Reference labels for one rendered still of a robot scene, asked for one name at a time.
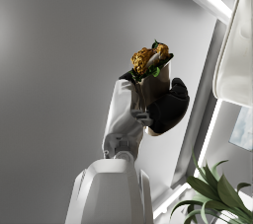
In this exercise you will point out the pale air fryer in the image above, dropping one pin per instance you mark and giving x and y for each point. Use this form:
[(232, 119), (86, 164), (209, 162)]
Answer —
[(234, 53)]

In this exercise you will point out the chicken roll wrap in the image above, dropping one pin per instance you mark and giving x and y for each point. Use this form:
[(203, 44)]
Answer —
[(152, 70)]

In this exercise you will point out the framed sky picture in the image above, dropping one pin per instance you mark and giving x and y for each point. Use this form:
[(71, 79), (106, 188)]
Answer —
[(243, 130)]

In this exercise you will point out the green potted plant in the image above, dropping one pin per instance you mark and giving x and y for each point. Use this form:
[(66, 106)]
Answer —
[(214, 195)]

